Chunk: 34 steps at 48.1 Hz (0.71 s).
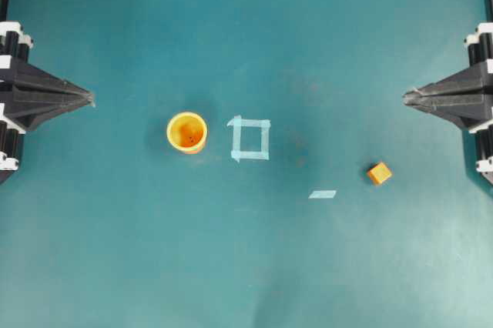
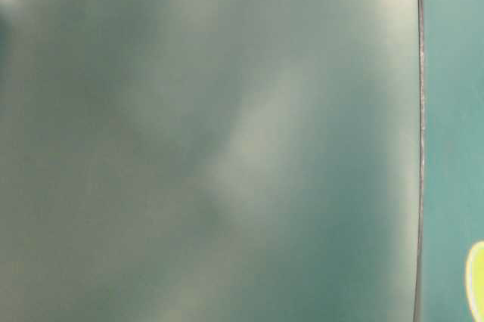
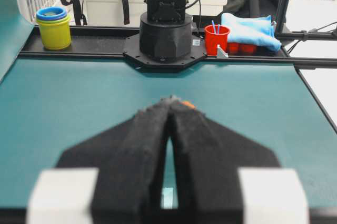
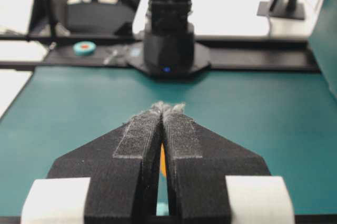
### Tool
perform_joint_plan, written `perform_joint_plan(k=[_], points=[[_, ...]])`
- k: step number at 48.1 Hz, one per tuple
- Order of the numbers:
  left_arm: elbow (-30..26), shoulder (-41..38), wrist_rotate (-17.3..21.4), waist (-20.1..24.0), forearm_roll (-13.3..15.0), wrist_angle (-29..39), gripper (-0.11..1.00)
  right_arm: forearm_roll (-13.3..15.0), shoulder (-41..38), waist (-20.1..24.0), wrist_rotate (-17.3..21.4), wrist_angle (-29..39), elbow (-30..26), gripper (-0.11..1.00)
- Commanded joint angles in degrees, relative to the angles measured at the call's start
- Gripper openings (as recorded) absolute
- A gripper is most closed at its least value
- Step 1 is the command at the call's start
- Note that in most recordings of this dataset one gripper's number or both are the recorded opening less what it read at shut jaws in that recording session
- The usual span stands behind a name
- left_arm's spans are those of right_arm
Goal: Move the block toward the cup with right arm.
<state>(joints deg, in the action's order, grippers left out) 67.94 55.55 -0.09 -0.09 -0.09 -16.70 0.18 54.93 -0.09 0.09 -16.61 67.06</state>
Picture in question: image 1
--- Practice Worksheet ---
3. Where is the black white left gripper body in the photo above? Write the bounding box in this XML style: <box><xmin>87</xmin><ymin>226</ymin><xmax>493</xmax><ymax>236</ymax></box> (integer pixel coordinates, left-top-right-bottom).
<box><xmin>1</xmin><ymin>21</ymin><xmax>33</xmax><ymax>184</ymax></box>

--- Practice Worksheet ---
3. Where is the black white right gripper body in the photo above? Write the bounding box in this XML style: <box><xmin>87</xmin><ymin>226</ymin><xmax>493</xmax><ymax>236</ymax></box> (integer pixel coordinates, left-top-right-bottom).
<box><xmin>464</xmin><ymin>22</ymin><xmax>492</xmax><ymax>184</ymax></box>

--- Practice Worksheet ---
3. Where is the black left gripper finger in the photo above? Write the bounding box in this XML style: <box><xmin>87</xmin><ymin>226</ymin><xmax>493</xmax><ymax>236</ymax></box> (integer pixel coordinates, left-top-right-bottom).
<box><xmin>1</xmin><ymin>59</ymin><xmax>92</xmax><ymax>99</ymax></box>
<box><xmin>1</xmin><ymin>87</ymin><xmax>94</xmax><ymax>131</ymax></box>

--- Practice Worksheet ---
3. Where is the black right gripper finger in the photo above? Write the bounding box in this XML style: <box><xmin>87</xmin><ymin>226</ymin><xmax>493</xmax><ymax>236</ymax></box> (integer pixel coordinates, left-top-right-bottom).
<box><xmin>403</xmin><ymin>59</ymin><xmax>492</xmax><ymax>102</ymax></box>
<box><xmin>403</xmin><ymin>91</ymin><xmax>492</xmax><ymax>130</ymax></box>

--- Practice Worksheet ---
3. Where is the orange wooden block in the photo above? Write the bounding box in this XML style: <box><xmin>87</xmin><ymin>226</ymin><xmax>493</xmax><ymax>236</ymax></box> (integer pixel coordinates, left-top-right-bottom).
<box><xmin>367</xmin><ymin>162</ymin><xmax>392</xmax><ymax>186</ymax></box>

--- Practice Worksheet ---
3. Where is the yellow orange plastic cup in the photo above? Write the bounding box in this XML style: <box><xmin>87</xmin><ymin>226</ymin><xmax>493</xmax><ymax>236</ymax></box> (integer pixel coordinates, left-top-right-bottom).
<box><xmin>166</xmin><ymin>112</ymin><xmax>208</xmax><ymax>155</ymax></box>

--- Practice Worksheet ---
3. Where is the light blue tape strip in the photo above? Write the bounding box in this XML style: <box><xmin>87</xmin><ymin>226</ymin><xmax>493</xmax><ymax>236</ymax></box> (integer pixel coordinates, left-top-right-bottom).
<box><xmin>309</xmin><ymin>190</ymin><xmax>337</xmax><ymax>199</ymax></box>

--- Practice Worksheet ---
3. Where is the light blue tape square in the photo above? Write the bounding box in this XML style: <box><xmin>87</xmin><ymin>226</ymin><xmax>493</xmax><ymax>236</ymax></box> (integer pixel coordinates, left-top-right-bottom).
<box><xmin>226</xmin><ymin>115</ymin><xmax>271</xmax><ymax>162</ymax></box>

